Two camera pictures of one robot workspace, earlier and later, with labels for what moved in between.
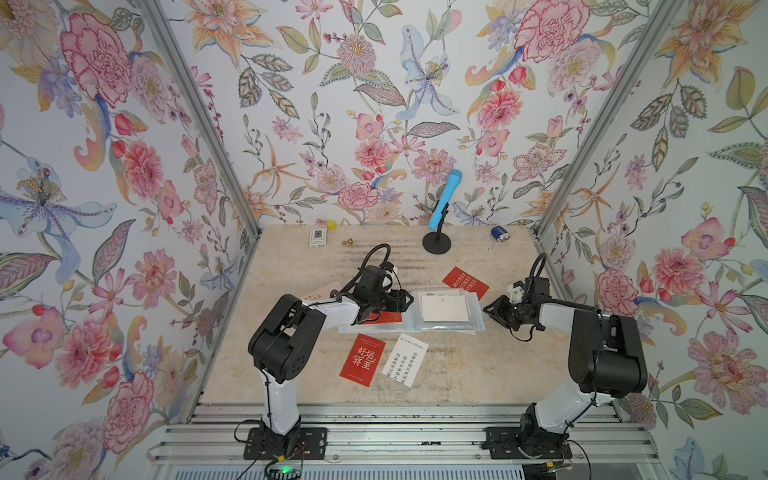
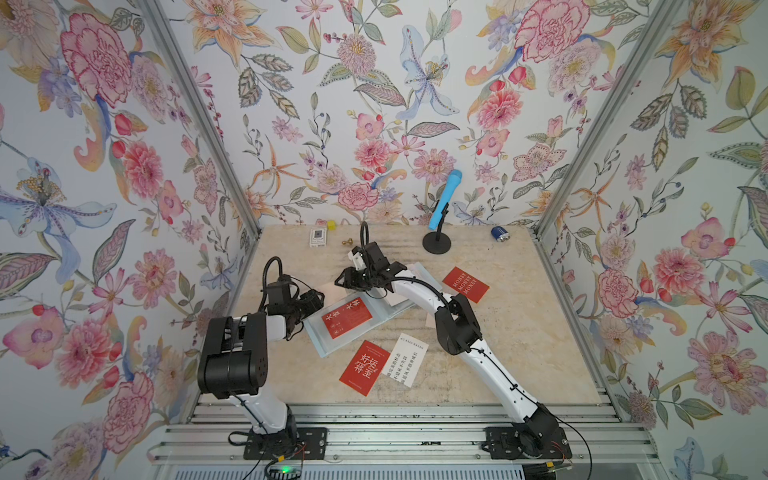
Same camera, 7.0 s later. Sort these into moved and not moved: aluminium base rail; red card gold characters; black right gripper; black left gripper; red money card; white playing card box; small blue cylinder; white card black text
Moved: black right gripper; red card gold characters; black left gripper
Not moved: small blue cylinder; aluminium base rail; white playing card box; white card black text; red money card
